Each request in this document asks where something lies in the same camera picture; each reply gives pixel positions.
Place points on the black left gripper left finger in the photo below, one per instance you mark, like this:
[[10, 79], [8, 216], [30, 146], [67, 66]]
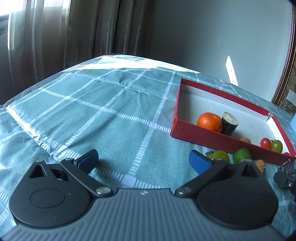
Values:
[[54, 195]]

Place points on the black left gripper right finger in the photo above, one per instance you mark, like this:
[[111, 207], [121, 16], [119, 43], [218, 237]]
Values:
[[233, 195]]

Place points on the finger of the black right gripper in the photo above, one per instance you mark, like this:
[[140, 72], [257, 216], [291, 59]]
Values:
[[285, 177]]

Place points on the green cherry tomato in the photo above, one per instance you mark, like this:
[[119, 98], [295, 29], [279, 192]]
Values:
[[218, 154], [276, 146]]

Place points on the red cherry tomato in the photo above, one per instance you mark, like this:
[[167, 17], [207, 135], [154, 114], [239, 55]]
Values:
[[265, 143]]

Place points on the dark cut vegetable chunk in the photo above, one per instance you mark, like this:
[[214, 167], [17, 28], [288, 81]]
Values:
[[229, 124]]

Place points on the orange mandarin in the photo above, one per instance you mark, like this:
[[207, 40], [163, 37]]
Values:
[[210, 121]]

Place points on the brown longan fruit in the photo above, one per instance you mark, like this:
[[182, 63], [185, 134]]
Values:
[[261, 165], [246, 140]]

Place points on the green cucumber piece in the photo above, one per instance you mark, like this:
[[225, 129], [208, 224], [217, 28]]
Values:
[[241, 155]]

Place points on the red cardboard box tray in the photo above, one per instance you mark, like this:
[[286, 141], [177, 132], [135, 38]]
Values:
[[244, 124]]

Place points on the teal checked tablecloth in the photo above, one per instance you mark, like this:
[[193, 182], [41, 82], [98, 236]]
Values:
[[120, 105]]

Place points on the patterned brown curtain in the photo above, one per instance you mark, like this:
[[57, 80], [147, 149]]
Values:
[[42, 38]]

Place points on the white wall socket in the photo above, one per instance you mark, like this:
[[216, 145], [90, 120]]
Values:
[[291, 97]]

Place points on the brown wooden frame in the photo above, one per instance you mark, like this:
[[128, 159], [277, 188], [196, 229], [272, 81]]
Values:
[[282, 86]]

